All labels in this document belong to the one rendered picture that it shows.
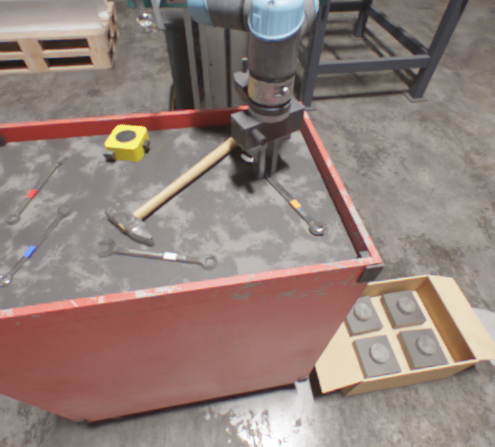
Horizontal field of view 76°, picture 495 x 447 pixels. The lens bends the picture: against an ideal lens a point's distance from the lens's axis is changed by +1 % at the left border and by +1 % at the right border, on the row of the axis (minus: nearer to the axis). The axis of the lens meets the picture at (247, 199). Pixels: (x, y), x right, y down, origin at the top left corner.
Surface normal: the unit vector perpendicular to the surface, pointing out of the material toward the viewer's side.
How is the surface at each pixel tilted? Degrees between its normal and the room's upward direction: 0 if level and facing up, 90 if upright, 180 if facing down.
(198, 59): 90
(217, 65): 90
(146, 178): 0
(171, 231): 0
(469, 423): 0
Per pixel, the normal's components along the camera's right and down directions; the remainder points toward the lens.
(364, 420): 0.02, -0.66
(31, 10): 0.18, 0.74
